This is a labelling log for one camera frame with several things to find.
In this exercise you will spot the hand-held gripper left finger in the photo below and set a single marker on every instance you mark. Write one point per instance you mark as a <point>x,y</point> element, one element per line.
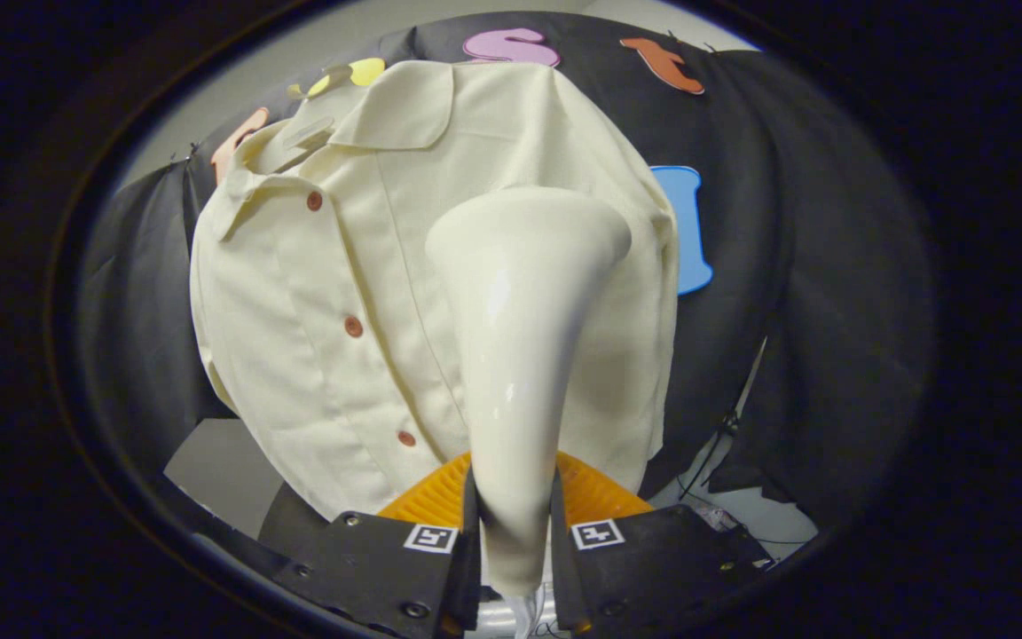
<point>387,568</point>

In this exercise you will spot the cream button-up shirt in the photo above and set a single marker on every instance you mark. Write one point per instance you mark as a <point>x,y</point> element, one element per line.
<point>298,355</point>

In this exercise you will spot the white garment steamer head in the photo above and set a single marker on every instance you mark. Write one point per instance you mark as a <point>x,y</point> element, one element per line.
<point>520,355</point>

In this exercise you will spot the white clothes hanger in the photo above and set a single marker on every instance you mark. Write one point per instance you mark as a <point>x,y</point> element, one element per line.
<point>307,133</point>

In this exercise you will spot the grey cabinet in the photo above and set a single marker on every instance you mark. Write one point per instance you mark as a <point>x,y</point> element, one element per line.
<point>218,461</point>

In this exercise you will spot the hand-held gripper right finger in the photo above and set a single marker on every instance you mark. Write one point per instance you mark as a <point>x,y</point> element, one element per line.
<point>653,568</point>

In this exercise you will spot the black metal stand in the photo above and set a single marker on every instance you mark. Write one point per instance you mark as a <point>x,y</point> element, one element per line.
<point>724,428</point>

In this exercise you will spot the black backdrop cloth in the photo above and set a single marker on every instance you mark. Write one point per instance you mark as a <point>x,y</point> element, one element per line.
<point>830,266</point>

